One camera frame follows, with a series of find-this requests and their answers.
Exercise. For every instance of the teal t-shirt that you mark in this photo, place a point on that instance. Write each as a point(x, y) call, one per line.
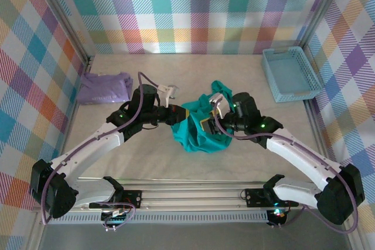
point(193, 138)

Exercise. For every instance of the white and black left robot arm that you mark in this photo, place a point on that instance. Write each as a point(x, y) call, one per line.
point(88, 147)

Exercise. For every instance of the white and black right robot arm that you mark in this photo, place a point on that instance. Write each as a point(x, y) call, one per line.
point(293, 150)

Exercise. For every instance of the folded purple t-shirt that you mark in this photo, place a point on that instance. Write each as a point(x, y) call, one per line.
point(102, 89)

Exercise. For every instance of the light blue plastic basket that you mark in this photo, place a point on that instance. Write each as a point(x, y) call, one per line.
point(288, 74)

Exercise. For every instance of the left controller board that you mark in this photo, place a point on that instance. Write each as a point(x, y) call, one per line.
point(115, 217)

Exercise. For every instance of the right controller board with LED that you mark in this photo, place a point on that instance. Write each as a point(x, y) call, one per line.
point(278, 215)

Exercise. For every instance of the aluminium right side rail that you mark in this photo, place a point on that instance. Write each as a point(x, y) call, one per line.
point(316, 121)

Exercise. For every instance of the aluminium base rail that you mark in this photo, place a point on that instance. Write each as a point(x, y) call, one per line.
point(190, 197)

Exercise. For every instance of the aluminium left side rail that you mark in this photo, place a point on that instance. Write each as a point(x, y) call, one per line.
point(70, 127)

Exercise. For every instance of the aluminium left frame post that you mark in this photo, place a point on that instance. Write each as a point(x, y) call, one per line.
point(66, 18)

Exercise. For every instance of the aluminium frame post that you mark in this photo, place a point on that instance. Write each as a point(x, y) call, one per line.
point(66, 18)
point(323, 7)

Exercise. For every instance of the aluminium right frame post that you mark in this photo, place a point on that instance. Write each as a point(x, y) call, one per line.
point(323, 7)

